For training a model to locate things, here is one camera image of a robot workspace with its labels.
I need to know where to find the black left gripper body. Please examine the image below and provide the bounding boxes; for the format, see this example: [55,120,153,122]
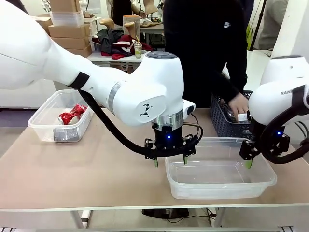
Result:
[152,124,186,151]

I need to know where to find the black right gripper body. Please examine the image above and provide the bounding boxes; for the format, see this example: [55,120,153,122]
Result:
[251,120,287,146]

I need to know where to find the clear plastic bottle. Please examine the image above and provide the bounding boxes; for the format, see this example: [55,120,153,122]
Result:
[224,106,252,124]

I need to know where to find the black plastic mesh basket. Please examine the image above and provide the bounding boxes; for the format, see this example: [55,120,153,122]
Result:
[210,89,256,141]

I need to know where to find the red wrapper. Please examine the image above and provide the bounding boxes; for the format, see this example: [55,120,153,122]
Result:
[58,104,88,125]

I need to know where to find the silver foil pouch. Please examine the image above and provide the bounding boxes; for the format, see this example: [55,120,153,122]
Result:
[53,127,80,142]

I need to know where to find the clear plastic bin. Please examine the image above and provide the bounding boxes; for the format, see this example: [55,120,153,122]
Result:
[165,137,278,200]
[28,89,94,143]

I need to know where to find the person's left forearm black sleeve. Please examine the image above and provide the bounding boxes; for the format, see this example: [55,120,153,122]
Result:
[213,70,249,103]

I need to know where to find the small white basket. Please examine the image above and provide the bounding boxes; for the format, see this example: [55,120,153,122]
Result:
[83,14,96,27]

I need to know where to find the person's left hand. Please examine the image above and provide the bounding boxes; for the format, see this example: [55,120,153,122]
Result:
[227,96,250,119]

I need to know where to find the black floor base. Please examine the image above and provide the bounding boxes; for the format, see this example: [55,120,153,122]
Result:
[141,208,190,218]

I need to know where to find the white table leg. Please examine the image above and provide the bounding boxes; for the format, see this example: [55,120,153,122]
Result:
[213,207,226,228]
[70,209,93,229]

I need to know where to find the plain white table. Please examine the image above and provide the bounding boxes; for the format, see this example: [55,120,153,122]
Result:
[246,49,276,80]

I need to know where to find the person in black top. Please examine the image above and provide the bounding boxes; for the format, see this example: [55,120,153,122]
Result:
[163,0,249,109]

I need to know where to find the plastic cup green drink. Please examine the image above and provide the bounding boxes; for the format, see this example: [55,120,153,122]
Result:
[134,36,143,59]

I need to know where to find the white table with clothes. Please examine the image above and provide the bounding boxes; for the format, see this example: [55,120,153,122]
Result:
[86,51,145,73]

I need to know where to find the maroon striped garment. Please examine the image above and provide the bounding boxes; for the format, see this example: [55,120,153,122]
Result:
[91,34,153,60]

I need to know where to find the dark grey jacket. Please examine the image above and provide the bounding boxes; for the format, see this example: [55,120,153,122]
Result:
[97,28,124,54]

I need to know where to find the person in light grey jacket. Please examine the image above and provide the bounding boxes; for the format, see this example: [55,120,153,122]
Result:
[259,0,289,49]

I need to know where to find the tan mannequin foot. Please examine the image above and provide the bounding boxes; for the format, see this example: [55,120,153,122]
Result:
[99,18,115,31]
[124,21,136,34]

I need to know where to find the black tripod stand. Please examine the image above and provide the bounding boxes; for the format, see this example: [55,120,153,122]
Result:
[248,0,266,51]

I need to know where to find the flat cardboard box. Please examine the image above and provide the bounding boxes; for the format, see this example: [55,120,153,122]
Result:
[48,24,91,39]
[65,47,93,58]
[50,36,91,50]

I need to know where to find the stack of clear containers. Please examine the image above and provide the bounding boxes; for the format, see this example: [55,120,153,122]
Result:
[51,11,84,27]

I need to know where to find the open cardboard box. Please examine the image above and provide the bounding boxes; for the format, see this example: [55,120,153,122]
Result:
[36,14,53,37]

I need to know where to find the tall cardboard box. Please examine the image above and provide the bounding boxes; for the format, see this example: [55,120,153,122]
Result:
[50,0,82,13]

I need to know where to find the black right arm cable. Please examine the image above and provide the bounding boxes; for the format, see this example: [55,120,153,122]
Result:
[259,84,309,165]

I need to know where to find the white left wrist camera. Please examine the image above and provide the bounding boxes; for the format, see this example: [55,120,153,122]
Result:
[183,99,197,116]

